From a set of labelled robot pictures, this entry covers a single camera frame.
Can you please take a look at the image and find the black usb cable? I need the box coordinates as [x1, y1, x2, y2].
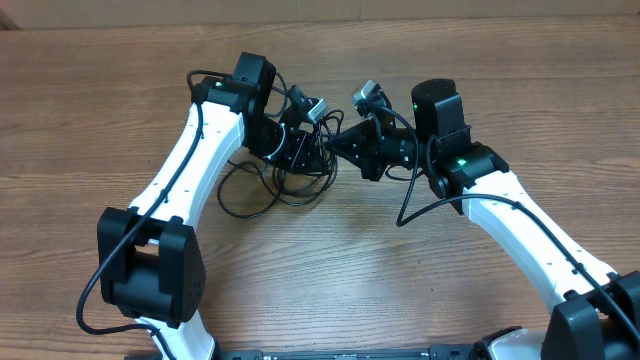
[269, 108, 346, 208]

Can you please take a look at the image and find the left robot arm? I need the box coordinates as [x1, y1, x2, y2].
[86, 52, 328, 359]

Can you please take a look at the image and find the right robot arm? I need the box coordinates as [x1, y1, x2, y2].
[327, 79, 639, 359]

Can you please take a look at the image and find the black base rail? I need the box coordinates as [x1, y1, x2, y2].
[124, 342, 546, 360]

